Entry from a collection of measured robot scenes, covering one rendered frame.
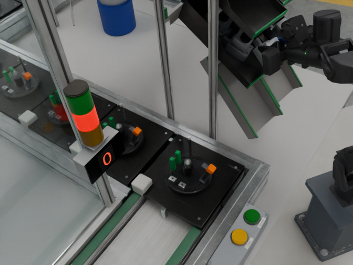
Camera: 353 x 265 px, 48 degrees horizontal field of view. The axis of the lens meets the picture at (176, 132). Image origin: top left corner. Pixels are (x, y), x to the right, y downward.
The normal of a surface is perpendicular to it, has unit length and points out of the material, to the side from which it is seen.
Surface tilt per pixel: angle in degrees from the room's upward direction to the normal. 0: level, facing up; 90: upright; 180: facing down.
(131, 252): 0
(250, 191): 0
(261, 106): 45
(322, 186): 0
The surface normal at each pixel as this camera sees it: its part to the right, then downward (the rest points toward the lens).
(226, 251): -0.07, -0.66
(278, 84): 0.45, -0.11
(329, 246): -0.44, 0.70
